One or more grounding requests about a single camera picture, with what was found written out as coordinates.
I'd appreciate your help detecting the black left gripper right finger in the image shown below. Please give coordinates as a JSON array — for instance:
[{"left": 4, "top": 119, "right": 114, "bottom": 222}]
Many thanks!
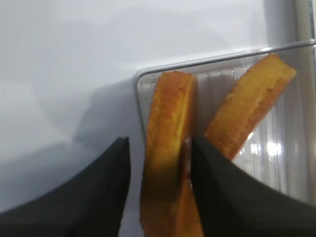
[{"left": 191, "top": 137, "right": 316, "bottom": 237}]

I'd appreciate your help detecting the white table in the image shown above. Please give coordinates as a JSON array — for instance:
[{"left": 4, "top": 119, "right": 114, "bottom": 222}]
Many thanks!
[{"left": 0, "top": 0, "right": 270, "bottom": 215}]

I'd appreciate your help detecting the bun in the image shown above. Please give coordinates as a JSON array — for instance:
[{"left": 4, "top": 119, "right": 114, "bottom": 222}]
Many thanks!
[
  {"left": 140, "top": 72, "right": 203, "bottom": 237},
  {"left": 204, "top": 53, "right": 296, "bottom": 160}
]

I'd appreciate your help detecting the clear plastic bun container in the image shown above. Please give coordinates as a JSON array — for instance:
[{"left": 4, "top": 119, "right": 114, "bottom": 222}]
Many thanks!
[{"left": 134, "top": 39, "right": 316, "bottom": 204}]

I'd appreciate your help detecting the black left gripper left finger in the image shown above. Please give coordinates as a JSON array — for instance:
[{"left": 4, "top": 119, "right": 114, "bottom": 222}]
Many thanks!
[{"left": 0, "top": 137, "right": 130, "bottom": 237}]

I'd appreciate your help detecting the white serving tray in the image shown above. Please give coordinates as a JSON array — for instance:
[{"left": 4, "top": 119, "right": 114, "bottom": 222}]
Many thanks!
[{"left": 264, "top": 0, "right": 316, "bottom": 47}]

